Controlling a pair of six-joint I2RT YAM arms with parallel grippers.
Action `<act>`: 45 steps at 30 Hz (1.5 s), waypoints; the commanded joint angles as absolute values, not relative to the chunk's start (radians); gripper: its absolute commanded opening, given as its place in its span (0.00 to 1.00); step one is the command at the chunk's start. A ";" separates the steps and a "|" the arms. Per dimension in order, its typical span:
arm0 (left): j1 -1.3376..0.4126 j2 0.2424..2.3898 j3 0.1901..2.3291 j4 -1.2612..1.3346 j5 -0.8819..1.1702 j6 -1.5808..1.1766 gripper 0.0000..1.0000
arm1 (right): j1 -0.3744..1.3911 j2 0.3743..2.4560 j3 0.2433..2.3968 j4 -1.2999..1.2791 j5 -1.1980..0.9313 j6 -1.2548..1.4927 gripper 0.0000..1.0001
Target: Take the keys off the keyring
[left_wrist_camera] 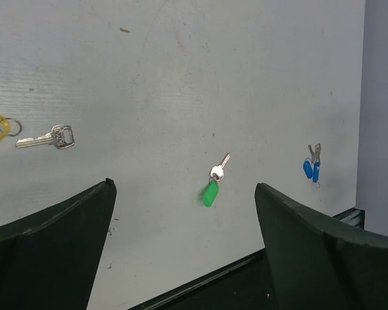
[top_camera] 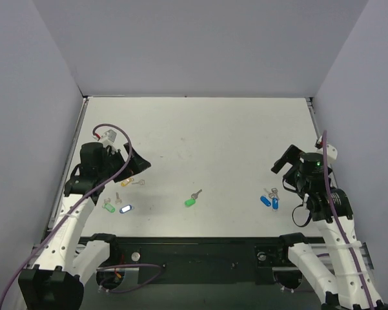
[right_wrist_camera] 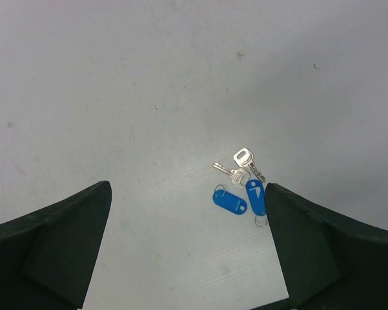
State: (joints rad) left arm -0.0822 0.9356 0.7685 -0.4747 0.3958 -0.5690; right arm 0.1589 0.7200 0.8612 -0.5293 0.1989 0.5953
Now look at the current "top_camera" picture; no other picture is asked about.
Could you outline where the silver key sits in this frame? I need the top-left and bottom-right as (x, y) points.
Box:
(132, 180), (145, 185)
(115, 192), (122, 204)
(191, 189), (202, 200)

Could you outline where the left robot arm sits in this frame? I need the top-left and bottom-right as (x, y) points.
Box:
(18, 142), (151, 309)

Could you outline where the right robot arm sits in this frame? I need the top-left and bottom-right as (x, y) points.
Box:
(271, 145), (388, 309)

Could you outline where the silver keys bunch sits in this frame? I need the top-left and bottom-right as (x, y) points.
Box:
(264, 188), (279, 200)

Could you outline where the yellow key tag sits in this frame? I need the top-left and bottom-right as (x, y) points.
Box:
(121, 178), (134, 187)

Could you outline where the blue key tag right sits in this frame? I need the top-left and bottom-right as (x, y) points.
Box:
(272, 198), (279, 211)

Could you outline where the blue key tag left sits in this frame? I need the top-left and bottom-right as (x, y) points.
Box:
(260, 196), (271, 207)

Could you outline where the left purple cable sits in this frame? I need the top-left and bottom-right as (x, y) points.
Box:
(0, 123), (132, 310)

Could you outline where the purple cable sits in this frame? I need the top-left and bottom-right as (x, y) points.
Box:
(0, 123), (132, 310)
(322, 129), (377, 310)

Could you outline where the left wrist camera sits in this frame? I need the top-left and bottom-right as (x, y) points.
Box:
(98, 129), (117, 145)

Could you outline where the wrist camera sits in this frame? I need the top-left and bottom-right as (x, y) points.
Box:
(98, 129), (117, 145)
(314, 136), (338, 163)

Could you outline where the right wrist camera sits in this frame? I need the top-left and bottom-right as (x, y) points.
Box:
(314, 136), (338, 163)

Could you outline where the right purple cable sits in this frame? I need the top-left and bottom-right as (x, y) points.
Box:
(322, 129), (377, 310)

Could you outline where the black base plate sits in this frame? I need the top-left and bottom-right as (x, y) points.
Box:
(102, 237), (298, 285)

